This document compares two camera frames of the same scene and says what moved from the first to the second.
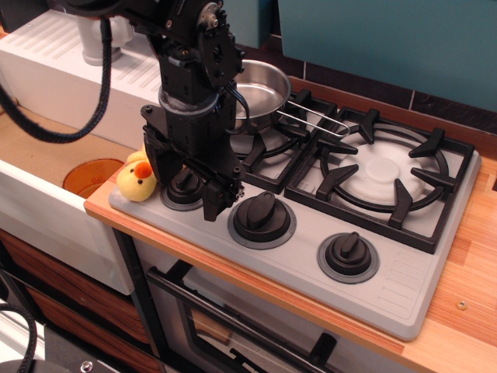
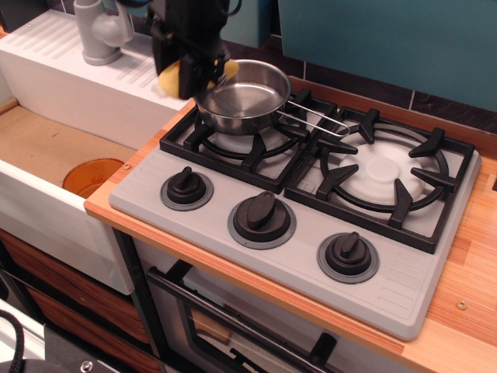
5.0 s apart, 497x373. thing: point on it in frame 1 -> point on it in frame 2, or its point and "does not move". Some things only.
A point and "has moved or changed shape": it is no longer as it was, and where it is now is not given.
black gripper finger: [217, 198] -> [196, 72]
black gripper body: [206, 140] -> [192, 26]
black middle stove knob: [262, 221] does not move
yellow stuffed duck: [136, 179] has moved or changed shape
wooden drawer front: [81, 305] does not move
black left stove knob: [183, 192] does not move
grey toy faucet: [91, 37] does not move
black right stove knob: [349, 258] does not move
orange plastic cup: [83, 179] does not move
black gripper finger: [165, 162] -> [166, 54]
